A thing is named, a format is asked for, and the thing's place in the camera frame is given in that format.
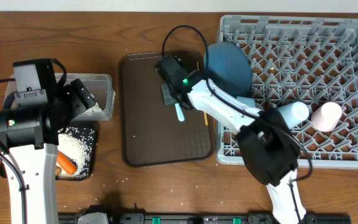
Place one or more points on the light blue plastic cup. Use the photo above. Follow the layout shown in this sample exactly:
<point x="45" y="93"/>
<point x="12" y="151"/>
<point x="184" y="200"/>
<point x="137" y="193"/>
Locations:
<point x="294" y="113"/>

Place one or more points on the dark brown serving tray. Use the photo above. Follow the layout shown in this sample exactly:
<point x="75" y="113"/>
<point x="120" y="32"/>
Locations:
<point x="151" y="132"/>

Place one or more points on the orange carrot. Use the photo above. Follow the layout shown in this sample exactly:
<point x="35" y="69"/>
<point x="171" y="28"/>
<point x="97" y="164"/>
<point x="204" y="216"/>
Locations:
<point x="66" y="164"/>

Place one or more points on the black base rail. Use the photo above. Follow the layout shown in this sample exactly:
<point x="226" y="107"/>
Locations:
<point x="100" y="214"/>

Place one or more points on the light blue plastic knife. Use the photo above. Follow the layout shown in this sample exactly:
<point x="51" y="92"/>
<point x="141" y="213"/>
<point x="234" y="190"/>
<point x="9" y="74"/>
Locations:
<point x="179" y="112"/>

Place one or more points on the grey dishwasher rack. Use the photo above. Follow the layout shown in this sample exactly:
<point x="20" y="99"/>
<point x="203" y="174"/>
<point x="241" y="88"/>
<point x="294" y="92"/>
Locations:
<point x="308" y="59"/>

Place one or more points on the white tissue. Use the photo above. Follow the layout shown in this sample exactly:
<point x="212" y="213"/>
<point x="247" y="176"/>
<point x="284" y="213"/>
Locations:
<point x="94" y="110"/>

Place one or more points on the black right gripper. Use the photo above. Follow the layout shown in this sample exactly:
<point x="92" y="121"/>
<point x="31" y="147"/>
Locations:
<point x="168" y="99"/>

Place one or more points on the wooden chopstick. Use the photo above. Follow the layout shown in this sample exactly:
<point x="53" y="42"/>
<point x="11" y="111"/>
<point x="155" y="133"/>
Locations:
<point x="205" y="115"/>

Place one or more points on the brown food scrap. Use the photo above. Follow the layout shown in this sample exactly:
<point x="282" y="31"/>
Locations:
<point x="57" y="170"/>

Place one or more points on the large blue plate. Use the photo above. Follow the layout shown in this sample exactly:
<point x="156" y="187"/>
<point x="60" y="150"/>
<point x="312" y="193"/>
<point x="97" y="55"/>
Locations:
<point x="229" y="68"/>

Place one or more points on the white rice pile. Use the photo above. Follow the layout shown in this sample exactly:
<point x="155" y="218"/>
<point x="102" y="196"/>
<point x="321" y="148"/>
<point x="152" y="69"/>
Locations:
<point x="77" y="144"/>

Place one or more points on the light blue rice bowl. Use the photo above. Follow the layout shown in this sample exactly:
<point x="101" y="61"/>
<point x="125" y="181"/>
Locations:
<point x="247" y="101"/>

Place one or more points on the black plastic bin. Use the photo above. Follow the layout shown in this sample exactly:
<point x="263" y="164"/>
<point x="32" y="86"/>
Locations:
<point x="30" y="161"/>

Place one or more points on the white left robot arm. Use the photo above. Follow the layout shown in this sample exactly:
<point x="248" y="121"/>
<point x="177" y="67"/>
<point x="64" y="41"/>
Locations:
<point x="33" y="199"/>

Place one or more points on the pink plastic cup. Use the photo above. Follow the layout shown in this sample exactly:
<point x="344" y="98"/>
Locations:
<point x="326" y="117"/>

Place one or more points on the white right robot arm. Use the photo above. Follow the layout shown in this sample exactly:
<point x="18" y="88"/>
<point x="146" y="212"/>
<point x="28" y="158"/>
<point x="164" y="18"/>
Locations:
<point x="268" y="149"/>

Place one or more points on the clear plastic bin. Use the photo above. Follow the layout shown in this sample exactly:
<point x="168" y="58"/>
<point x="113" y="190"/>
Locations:
<point x="98" y="90"/>

